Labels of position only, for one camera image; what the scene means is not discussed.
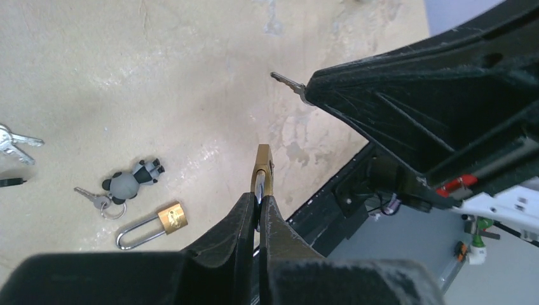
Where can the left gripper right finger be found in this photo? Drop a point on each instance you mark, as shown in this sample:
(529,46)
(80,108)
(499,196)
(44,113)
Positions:
(292,272)

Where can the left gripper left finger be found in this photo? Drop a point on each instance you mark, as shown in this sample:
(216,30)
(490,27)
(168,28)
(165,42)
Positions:
(214,269)

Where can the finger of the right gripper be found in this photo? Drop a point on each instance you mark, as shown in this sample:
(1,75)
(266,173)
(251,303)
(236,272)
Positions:
(480,73)
(500,156)

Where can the brass padlock long shackle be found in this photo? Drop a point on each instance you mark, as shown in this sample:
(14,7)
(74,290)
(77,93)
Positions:
(163,222)

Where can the black key bunch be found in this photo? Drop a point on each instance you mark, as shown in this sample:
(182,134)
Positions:
(123,186)

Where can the small silver padlock key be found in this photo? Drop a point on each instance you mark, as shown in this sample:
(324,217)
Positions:
(297,88)

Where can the yellow black padlock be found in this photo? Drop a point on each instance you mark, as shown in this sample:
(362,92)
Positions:
(12,182)

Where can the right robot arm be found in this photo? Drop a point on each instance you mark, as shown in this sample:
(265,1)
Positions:
(465,195)

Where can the small silver key pair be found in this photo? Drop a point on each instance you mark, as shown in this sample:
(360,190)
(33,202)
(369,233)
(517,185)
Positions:
(10,141)

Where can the black base bar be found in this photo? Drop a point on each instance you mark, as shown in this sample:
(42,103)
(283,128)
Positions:
(338,208)

